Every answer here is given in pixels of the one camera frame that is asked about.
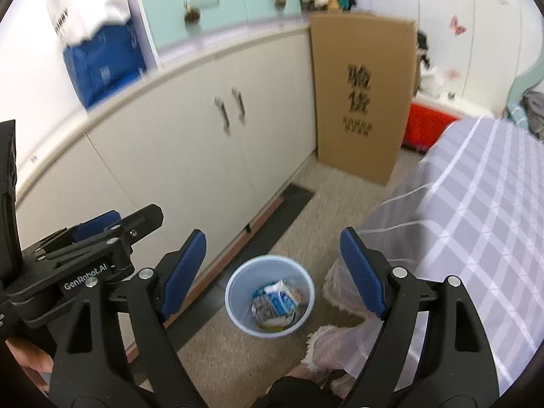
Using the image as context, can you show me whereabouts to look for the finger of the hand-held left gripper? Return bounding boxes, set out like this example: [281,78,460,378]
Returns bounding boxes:
[39,210,122,250]
[122,203,165,244]

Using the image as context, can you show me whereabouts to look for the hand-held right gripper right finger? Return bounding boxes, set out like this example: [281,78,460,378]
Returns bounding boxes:
[339,226,501,408]

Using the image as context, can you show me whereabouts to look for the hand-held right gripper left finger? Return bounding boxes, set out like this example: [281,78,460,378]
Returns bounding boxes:
[49,228,209,408]

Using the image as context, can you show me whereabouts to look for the light blue trash bin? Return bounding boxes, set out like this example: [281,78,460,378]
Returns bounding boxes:
[224,255,316,340]

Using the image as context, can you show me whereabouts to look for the blue snack packet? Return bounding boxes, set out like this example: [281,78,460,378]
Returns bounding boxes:
[254,279,300,317]

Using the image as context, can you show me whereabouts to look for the person's left hand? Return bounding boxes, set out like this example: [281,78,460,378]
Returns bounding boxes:
[6,337,54,392]

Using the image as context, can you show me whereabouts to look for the pink fluffy slipper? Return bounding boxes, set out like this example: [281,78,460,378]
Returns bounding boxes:
[322,257,367,319]

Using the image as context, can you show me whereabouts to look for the fuzzy white slippers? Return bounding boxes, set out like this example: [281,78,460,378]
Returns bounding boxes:
[306,325,385,392]

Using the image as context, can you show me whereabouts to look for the black baseboard strip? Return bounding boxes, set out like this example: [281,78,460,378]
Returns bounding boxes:
[132,183,315,387]

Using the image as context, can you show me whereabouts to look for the person's leg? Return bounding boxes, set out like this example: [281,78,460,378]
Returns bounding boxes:
[251,361,347,408]

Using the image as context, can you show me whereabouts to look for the red storage box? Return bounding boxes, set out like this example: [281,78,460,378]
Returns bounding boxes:
[402,102,462,154]

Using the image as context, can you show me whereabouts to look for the blue storage box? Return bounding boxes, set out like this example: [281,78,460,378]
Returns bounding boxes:
[63,19,147,109]

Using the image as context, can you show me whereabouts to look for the large cardboard box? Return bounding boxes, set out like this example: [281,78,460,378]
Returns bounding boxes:
[309,11,419,187]

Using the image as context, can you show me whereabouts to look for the white plastic bag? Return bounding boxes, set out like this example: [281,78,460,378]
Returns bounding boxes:
[419,66,447,96]

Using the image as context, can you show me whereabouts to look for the white crumpled bag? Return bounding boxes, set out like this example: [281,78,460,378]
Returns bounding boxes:
[47,0,132,47]

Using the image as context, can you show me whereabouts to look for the light blue pillow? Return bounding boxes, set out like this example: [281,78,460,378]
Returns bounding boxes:
[506,102,530,130]

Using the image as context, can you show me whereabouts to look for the grey duvet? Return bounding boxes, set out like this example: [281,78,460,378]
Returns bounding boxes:
[521,91,544,139]

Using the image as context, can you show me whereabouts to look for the teal bed headboard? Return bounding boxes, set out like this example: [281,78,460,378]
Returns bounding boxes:
[508,53,544,107]

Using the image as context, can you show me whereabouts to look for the white wardrobe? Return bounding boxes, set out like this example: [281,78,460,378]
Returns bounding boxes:
[365,0,544,111]

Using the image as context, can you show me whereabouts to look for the metal cabinet handle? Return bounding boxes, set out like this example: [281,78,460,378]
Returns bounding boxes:
[232,87,247,122]
[214,96,231,132]

